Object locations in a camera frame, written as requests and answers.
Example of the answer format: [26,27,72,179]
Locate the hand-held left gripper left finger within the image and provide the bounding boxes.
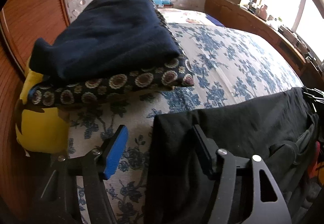
[33,125,129,224]

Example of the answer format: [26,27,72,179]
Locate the pink floral quilt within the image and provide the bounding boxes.
[158,7,212,24]

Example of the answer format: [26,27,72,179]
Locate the yellow plush toy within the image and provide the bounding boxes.
[15,58,71,157]

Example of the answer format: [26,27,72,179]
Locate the dark flower-patterned pillow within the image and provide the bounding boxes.
[27,9,195,108]

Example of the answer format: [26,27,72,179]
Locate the bed with blue floral sheet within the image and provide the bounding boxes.
[66,9,304,224]

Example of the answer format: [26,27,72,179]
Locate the folded navy blanket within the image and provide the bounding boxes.
[30,0,181,81]

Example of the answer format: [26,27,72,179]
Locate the long wooden cabinet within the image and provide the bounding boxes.
[205,0,324,83]

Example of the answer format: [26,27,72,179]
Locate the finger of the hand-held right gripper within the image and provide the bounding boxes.
[310,99,324,114]
[302,87,324,101]

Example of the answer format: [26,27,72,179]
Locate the black printed t-shirt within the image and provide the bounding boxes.
[144,86,319,224]

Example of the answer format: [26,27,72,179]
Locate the wooden headboard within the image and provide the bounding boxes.
[0,0,70,224]

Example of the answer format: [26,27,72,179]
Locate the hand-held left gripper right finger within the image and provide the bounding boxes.
[193,125,291,224]

